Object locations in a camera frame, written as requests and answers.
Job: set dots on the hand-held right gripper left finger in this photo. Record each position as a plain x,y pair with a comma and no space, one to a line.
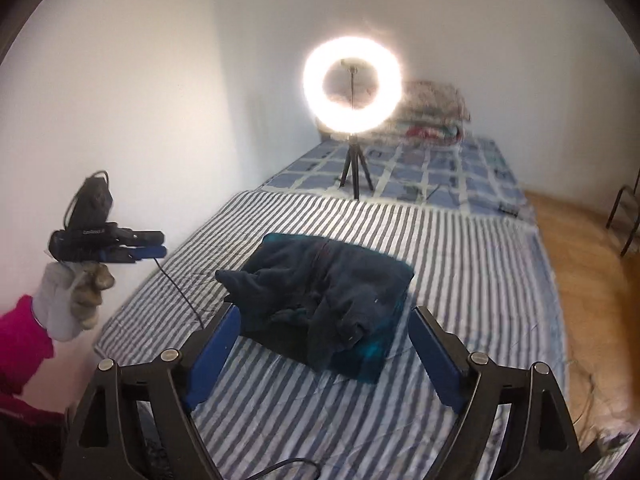
212,355

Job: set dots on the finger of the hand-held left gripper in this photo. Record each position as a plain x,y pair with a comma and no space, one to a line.
145,254
142,238

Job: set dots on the blue checked bed sheet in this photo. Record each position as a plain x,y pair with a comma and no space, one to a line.
450,165

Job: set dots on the black tripod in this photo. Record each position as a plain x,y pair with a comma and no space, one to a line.
356,160

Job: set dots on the person's left hand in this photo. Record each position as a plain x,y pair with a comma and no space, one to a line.
65,300

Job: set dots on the person's left forearm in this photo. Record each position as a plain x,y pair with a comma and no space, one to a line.
20,345

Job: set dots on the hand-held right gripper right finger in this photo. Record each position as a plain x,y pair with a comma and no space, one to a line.
437,355

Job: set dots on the black metal clothes rack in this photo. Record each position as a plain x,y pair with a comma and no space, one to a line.
615,205

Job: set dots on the teal plaid fleece jacket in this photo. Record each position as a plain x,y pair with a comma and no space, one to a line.
325,285

